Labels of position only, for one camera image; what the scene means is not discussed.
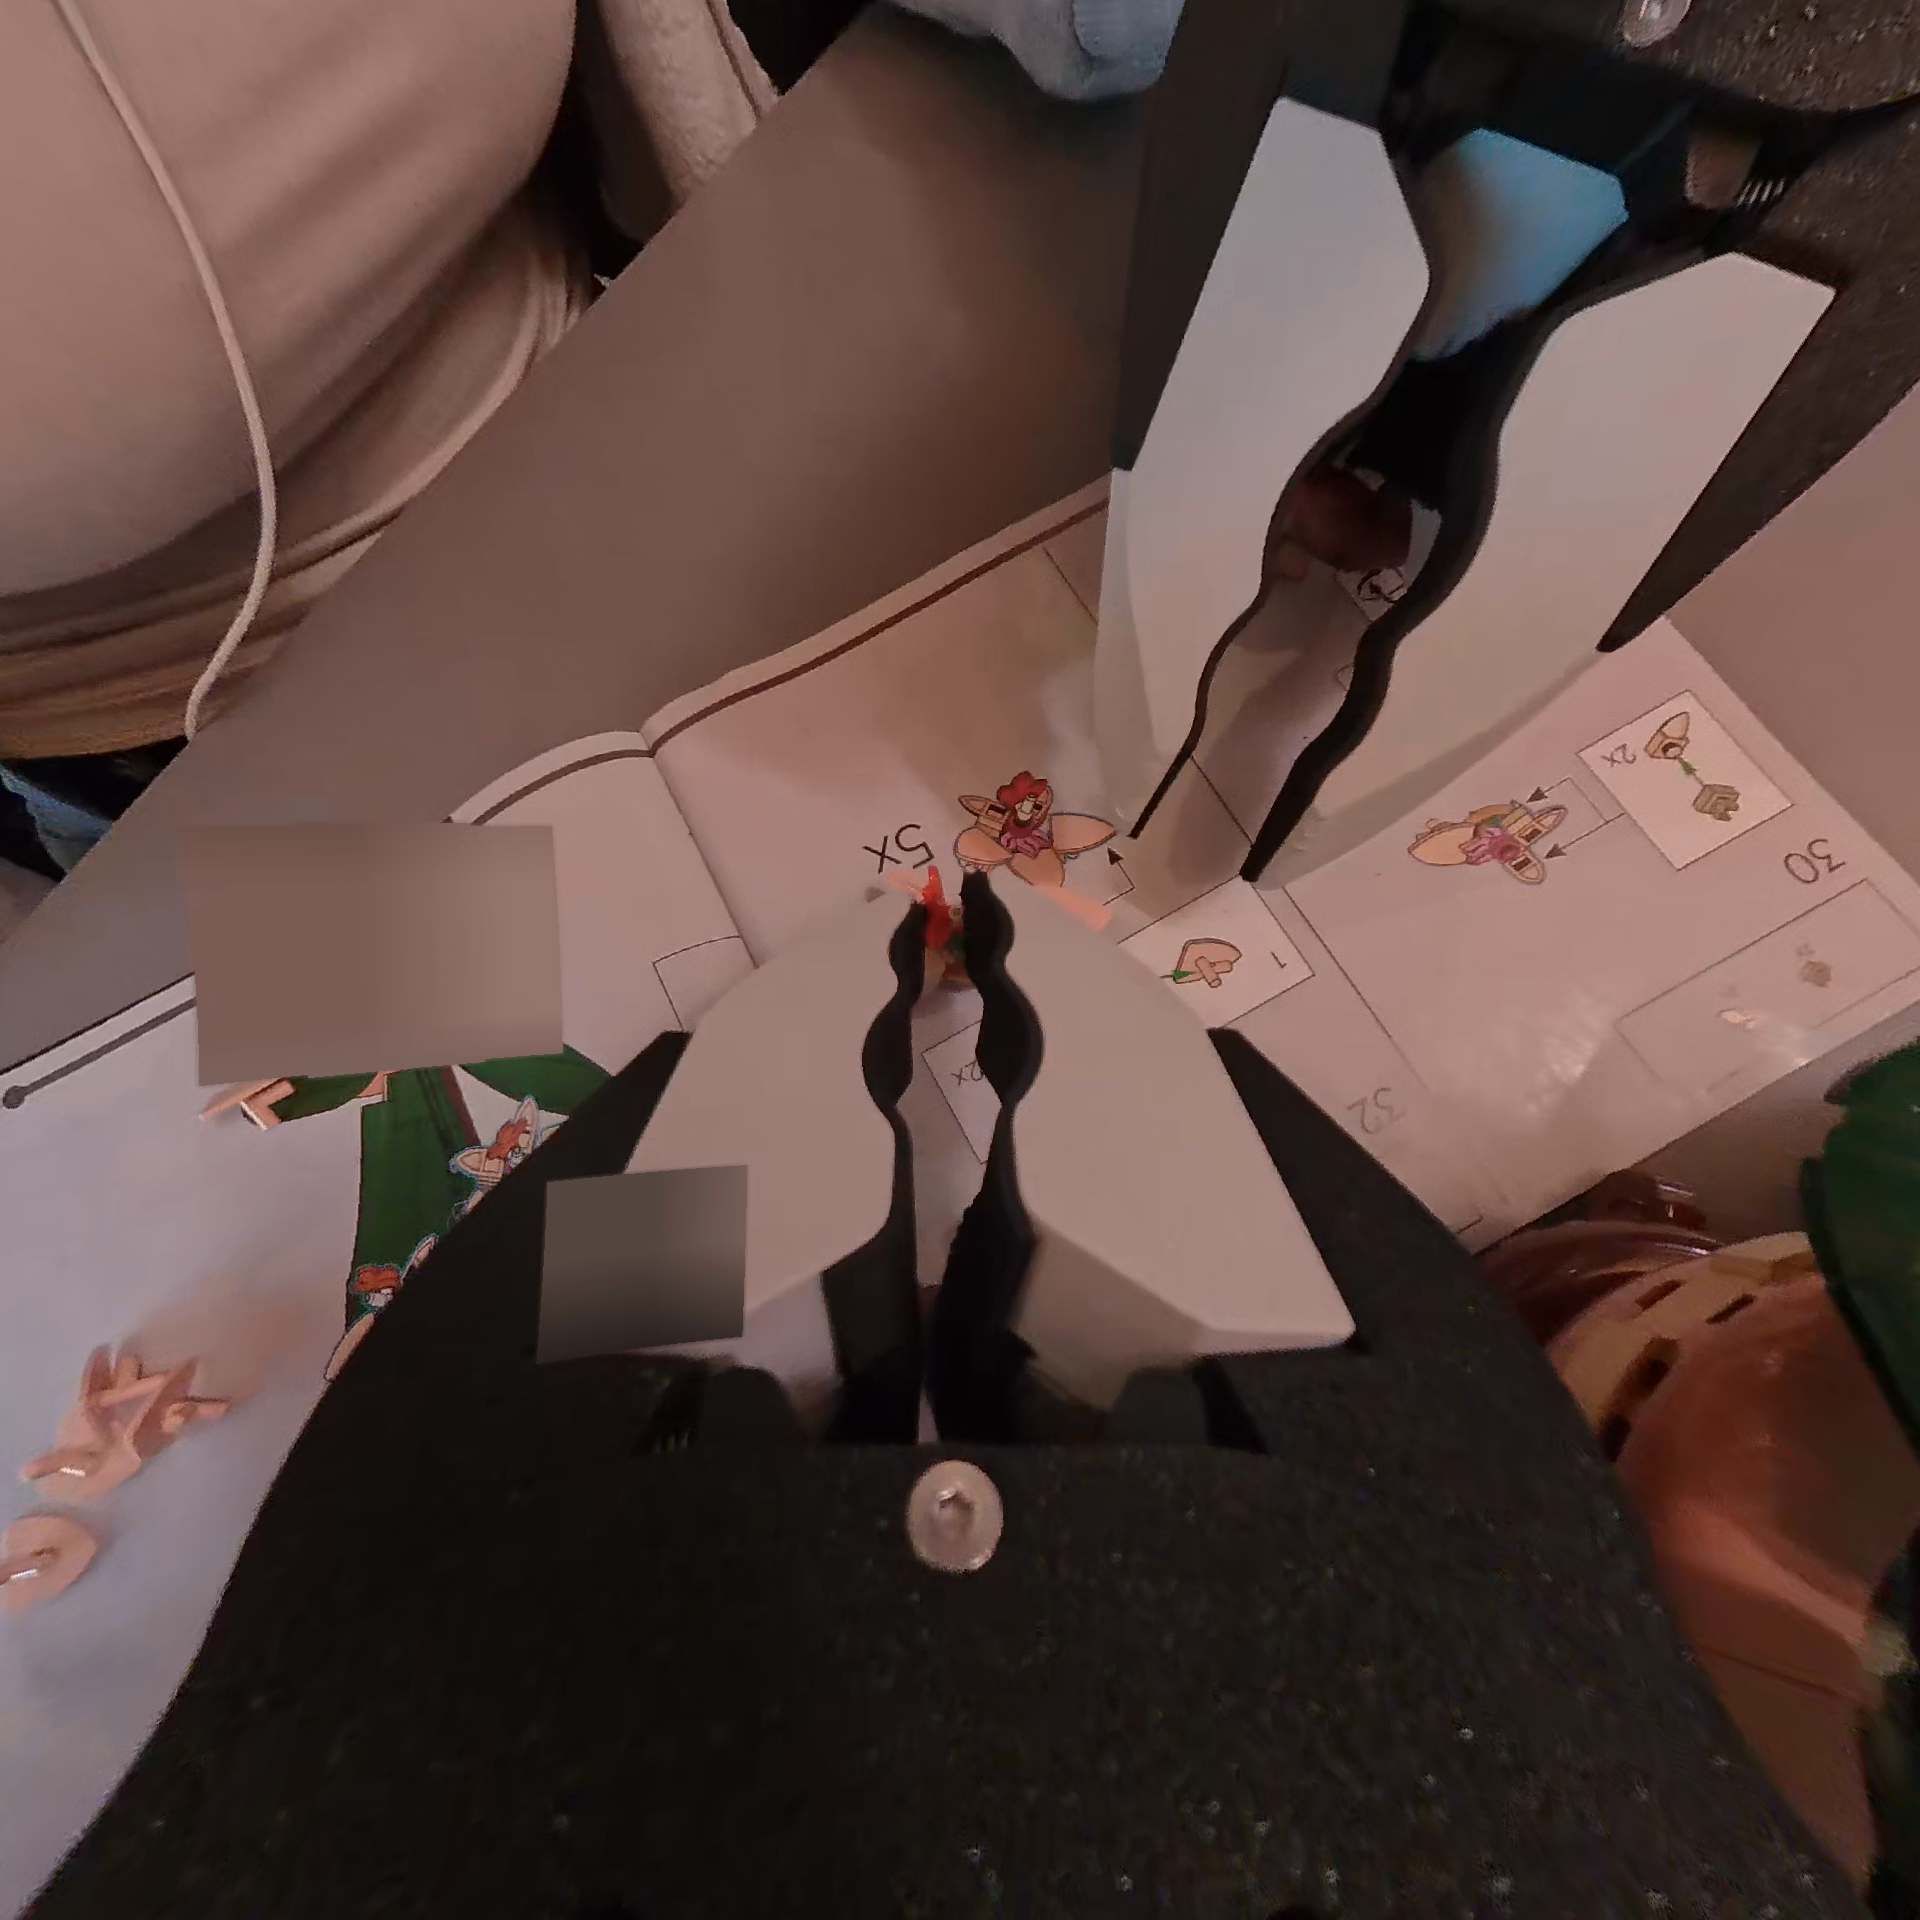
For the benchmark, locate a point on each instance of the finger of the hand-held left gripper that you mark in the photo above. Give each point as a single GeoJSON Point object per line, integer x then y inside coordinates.
{"type": "Point", "coordinates": [1262, 330]}
{"type": "Point", "coordinates": [1621, 450]}

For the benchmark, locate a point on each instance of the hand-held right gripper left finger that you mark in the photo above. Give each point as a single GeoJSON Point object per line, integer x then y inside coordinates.
{"type": "Point", "coordinates": [781, 1077]}

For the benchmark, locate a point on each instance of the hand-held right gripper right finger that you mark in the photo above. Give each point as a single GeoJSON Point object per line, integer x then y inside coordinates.
{"type": "Point", "coordinates": [1170, 1142]}

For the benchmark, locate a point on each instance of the small red peach brick piece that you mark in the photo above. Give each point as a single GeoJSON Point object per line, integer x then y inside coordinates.
{"type": "Point", "coordinates": [931, 910]}

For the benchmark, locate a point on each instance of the grey desk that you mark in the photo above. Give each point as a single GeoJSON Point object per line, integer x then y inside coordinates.
{"type": "Point", "coordinates": [675, 450]}

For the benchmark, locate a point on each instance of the brick building instruction booklet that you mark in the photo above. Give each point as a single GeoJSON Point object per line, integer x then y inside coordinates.
{"type": "Point", "coordinates": [840, 748]}

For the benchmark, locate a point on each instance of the blue cloth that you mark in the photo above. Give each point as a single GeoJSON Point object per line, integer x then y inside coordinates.
{"type": "Point", "coordinates": [1036, 37]}

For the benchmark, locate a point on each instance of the pale fleece garment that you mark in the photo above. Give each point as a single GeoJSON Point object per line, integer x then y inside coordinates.
{"type": "Point", "coordinates": [675, 106]}

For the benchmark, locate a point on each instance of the brown brick flower pot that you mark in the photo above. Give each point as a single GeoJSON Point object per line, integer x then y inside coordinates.
{"type": "Point", "coordinates": [1697, 1501]}

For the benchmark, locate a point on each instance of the green brick plant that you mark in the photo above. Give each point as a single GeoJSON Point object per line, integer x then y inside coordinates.
{"type": "Point", "coordinates": [1877, 1199]}

